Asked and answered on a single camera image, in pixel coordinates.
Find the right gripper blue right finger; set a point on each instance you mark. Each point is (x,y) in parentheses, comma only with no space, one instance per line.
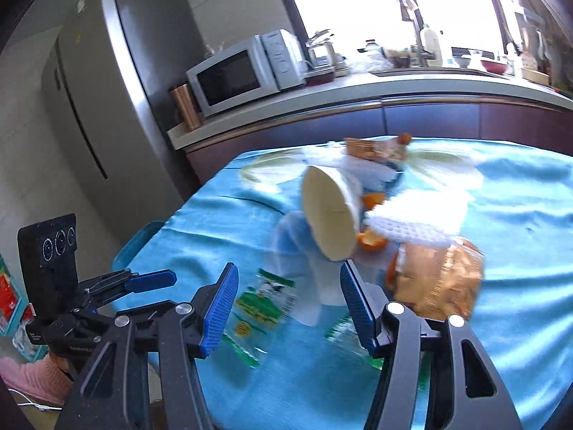
(465,389)

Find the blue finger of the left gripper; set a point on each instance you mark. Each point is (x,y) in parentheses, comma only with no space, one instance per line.
(150,281)

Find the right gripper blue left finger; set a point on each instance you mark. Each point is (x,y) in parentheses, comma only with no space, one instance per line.
(112,389)

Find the clear amber plastic tray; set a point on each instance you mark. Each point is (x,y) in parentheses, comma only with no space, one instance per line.
(437,282)

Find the green printed plastic bag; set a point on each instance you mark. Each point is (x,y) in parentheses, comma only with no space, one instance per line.
(257,314)

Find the orange peel piece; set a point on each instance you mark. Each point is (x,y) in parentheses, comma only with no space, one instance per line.
(370,241)

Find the white foam fruit net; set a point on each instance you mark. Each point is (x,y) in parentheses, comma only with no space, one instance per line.
(423,217)

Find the crushed paper cup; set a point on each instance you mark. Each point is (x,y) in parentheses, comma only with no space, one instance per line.
(332,206)

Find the gold snack wrapper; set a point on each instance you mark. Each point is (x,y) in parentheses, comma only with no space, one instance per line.
(393,149)

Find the long orange peel strip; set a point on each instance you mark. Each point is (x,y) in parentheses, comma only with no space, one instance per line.
(371,200)

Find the pink sleeve forearm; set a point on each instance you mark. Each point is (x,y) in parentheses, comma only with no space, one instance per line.
(47,380)

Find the teal trash bin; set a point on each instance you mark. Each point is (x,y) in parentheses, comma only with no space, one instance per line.
(135,244)

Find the dark lower kitchen cabinets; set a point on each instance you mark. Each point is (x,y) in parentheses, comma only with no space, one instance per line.
(485,118)

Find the kitchen faucet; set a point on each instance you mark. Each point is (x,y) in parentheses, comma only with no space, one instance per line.
(408,14)

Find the teal storage rack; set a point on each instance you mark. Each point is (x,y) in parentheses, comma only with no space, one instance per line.
(16,313)

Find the copper thermos tumbler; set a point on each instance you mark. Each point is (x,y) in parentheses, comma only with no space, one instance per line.
(186,105)

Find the grey refrigerator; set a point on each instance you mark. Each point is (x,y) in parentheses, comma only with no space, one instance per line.
(107,86)

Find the white microwave oven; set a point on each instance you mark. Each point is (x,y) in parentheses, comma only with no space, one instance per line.
(261,66)

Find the dark red food container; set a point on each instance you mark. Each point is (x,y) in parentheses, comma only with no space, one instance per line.
(320,76)

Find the glass electric kettle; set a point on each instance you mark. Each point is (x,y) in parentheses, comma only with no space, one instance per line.
(321,50)

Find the red bowl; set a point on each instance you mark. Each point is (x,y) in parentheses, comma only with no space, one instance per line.
(493,66)

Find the clear plastic bag on counter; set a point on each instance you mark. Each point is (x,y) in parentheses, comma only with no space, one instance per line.
(372,62)

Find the white soap bottle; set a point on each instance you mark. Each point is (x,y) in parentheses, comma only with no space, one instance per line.
(432,45)

